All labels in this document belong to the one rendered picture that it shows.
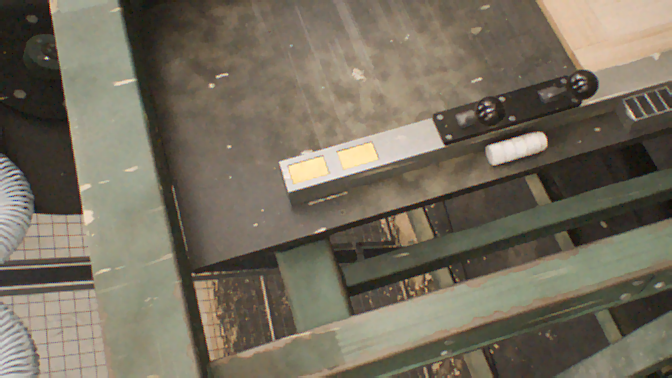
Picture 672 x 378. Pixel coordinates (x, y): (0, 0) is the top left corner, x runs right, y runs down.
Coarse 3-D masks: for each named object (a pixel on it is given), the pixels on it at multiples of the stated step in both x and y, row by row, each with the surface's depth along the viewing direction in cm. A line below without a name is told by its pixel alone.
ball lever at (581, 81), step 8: (576, 72) 89; (584, 72) 88; (568, 80) 89; (576, 80) 88; (584, 80) 88; (592, 80) 88; (552, 88) 99; (560, 88) 95; (568, 88) 89; (576, 88) 88; (584, 88) 88; (592, 88) 88; (544, 96) 99; (552, 96) 98; (576, 96) 89; (584, 96) 88; (592, 96) 89
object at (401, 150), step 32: (640, 64) 103; (608, 96) 101; (416, 128) 100; (512, 128) 99; (544, 128) 102; (288, 160) 98; (384, 160) 97; (416, 160) 99; (288, 192) 96; (320, 192) 99
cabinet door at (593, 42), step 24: (552, 0) 112; (576, 0) 112; (600, 0) 112; (624, 0) 112; (648, 0) 111; (552, 24) 111; (576, 24) 110; (600, 24) 110; (624, 24) 109; (648, 24) 109; (576, 48) 107; (600, 48) 107; (624, 48) 107; (648, 48) 107
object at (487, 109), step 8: (488, 96) 88; (480, 104) 87; (488, 104) 87; (496, 104) 87; (504, 104) 88; (464, 112) 98; (472, 112) 98; (480, 112) 87; (488, 112) 87; (496, 112) 87; (504, 112) 87; (456, 120) 98; (464, 120) 98; (472, 120) 95; (480, 120) 88; (488, 120) 87; (496, 120) 87
